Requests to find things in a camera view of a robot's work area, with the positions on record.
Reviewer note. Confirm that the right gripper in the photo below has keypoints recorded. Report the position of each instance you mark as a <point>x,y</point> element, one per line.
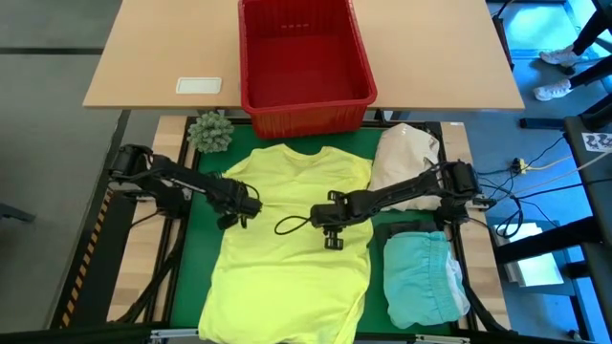
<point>342,210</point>

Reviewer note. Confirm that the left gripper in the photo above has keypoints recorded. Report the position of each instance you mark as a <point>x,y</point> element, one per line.
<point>241,200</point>

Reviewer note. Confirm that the dark grey garment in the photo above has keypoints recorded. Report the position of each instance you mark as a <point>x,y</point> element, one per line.
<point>397,228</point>

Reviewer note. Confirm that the yellow garment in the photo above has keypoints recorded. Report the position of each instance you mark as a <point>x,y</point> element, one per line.
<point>287,286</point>

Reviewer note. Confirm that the pale blue white garment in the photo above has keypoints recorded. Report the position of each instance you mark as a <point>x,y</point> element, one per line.
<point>421,282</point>

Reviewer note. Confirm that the red plastic laundry bin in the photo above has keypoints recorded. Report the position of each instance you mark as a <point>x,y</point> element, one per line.
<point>306,67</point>

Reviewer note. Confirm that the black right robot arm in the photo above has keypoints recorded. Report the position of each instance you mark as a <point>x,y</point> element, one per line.
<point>421,184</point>

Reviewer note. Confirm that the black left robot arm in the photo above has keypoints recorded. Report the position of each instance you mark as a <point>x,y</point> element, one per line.
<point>167,181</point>

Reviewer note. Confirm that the cream folded garment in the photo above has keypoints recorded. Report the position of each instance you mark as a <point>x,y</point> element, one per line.
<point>401,157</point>

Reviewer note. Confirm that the pale green artificial plant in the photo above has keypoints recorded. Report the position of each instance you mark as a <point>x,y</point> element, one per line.
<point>210,133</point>

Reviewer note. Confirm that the wooden table board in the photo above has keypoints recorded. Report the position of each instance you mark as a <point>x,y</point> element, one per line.
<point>485,267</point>
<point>131,286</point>

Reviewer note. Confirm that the white rectangular card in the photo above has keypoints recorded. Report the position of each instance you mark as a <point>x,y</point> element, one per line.
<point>198,85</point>

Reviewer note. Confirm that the yellow black hazard strip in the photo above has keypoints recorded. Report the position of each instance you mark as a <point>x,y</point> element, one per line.
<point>87,258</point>

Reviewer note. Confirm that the light wooden desk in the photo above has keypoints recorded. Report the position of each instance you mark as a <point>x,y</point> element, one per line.
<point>430,57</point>

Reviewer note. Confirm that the black crossbar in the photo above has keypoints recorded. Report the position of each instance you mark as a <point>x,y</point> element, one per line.
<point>72,334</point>

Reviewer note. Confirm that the white box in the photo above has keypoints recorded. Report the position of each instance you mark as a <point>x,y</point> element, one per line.
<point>535,272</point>

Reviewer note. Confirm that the dark chair leg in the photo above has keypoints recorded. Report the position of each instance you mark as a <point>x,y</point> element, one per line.
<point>16,214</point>

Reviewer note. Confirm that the black desk foot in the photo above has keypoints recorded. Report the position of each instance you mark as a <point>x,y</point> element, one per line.
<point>540,123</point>

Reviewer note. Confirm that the black desk leg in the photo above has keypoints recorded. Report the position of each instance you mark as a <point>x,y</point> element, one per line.
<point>502,33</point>

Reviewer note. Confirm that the black side table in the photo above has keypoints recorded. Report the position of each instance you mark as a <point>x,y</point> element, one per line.
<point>574,138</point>

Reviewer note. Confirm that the white shoe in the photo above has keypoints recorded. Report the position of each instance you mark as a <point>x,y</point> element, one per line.
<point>552,90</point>
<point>559,57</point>

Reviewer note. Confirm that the white fiducial marker card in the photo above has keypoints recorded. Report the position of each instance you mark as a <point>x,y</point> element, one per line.
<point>597,142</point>

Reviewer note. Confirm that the person's leg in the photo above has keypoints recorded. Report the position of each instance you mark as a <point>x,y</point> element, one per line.
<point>593,72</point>
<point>593,26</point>

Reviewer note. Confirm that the black table frame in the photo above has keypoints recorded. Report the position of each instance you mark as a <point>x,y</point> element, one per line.
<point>165,310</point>

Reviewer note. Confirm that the silver metal bracket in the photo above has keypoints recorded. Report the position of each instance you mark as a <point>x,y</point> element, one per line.
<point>177,333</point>
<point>442,339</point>

